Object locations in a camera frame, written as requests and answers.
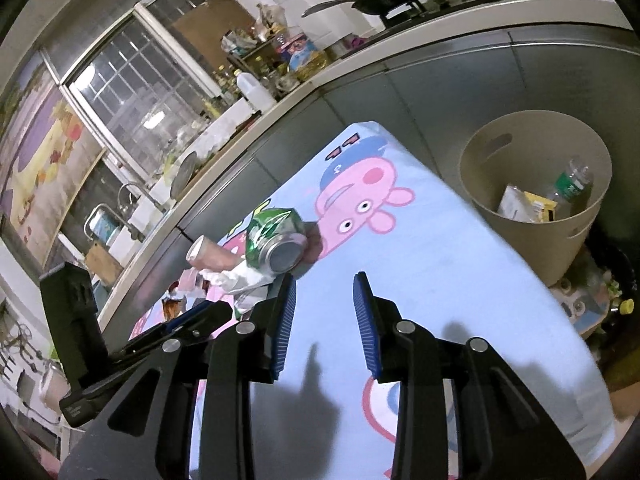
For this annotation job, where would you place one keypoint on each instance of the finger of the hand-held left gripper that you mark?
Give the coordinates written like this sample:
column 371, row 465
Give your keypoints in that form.
column 216, row 317
column 192, row 312

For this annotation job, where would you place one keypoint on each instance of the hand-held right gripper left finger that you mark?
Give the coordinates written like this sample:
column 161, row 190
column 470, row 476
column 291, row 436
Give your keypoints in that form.
column 282, row 325

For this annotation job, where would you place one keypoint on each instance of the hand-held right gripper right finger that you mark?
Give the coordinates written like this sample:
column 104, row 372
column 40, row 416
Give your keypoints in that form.
column 365, row 325

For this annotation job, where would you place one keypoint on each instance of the brown snack packet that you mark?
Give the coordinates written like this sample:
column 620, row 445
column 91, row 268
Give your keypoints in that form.
column 173, row 306

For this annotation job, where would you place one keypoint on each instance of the white paper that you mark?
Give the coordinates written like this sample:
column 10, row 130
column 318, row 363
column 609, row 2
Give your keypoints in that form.
column 240, row 282

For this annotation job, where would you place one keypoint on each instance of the pink cup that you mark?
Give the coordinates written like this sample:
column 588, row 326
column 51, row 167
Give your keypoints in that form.
column 210, row 257

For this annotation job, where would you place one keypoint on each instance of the crushed green can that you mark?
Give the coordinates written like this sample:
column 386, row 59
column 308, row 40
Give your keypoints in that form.
column 275, row 240

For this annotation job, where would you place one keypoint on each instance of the beige bin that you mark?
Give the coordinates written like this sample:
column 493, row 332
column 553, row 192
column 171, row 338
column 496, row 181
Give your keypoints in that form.
column 535, row 150

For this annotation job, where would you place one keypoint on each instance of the wooden cutting board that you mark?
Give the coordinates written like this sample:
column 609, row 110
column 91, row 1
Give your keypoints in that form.
column 102, row 264

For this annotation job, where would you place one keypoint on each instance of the cartoon pig printed cloth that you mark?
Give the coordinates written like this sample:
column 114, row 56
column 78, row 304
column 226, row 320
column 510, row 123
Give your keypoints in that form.
column 450, row 260

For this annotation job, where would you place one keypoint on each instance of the metal faucet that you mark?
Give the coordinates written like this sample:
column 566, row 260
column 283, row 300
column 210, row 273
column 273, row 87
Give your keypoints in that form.
column 127, row 195

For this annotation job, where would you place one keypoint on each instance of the round pot lid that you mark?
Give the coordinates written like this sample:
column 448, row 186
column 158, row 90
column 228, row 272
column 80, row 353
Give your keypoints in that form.
column 184, row 175

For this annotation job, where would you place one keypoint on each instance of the yellow white snack packet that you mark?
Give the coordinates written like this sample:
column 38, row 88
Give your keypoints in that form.
column 515, row 200

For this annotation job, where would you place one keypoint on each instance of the window with grille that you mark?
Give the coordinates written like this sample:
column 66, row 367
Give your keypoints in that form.
column 130, row 100

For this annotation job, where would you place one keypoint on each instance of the white plastic bottle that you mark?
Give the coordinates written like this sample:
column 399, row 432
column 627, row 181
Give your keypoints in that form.
column 255, row 91

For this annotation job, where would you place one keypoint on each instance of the clear plastic bottle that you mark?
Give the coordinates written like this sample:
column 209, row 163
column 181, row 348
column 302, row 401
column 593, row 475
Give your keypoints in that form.
column 570, row 185

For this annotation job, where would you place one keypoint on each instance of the dark round object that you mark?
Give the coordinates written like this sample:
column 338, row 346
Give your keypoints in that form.
column 617, row 270

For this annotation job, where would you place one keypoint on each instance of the grey kitchen cabinet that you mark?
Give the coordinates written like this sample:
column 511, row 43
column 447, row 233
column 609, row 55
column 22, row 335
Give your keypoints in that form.
column 440, row 75

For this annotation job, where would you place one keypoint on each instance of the brown cardboard sheet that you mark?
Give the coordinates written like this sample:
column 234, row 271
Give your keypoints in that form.
column 210, row 25

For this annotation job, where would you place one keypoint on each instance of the white kitchen countertop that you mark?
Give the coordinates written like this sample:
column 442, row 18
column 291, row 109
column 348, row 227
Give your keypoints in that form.
column 450, row 20

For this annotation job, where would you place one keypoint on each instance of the wall poster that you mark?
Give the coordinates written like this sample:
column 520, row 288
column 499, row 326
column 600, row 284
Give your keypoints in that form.
column 45, row 160

